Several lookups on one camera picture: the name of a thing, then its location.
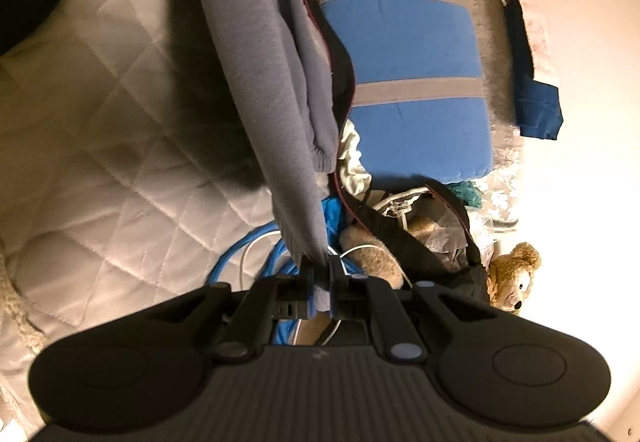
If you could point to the beige fluffy plush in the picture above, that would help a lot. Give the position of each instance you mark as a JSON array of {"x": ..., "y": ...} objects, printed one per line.
[{"x": 370, "y": 256}]

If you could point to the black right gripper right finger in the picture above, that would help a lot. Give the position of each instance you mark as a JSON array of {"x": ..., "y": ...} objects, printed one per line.
[{"x": 372, "y": 301}]

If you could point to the grey quilted bedspread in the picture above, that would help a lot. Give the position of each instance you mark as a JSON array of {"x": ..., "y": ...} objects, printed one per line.
[{"x": 125, "y": 174}]

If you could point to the white cloth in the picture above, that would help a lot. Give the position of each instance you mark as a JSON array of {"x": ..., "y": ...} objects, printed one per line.
[{"x": 354, "y": 177}]

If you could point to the blue striped cushion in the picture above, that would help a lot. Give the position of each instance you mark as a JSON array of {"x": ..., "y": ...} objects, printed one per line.
[{"x": 420, "y": 103}]

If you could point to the bright blue cloth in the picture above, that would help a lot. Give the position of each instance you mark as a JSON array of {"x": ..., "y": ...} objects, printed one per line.
[{"x": 334, "y": 217}]

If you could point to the grey-blue sweatshirt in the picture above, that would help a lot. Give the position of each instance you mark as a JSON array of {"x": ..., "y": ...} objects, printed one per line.
[{"x": 278, "y": 69}]

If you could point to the dark blue folded cloth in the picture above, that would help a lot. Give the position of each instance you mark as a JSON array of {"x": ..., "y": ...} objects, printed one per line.
[{"x": 537, "y": 105}]

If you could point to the teal fluffy cloth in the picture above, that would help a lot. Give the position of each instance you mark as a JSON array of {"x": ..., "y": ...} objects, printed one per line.
[{"x": 468, "y": 193}]

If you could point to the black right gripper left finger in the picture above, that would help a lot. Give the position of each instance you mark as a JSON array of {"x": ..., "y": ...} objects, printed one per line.
[{"x": 268, "y": 302}]

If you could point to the brown teddy bear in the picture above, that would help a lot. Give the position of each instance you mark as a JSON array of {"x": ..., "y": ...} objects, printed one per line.
[{"x": 511, "y": 277}]

